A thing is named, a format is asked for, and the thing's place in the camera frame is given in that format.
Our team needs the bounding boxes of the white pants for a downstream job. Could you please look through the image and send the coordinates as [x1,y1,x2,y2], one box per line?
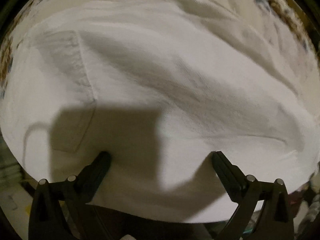
[1,0,319,223]

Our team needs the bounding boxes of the floral bed blanket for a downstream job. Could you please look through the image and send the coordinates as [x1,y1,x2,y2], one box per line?
[1,0,319,102]

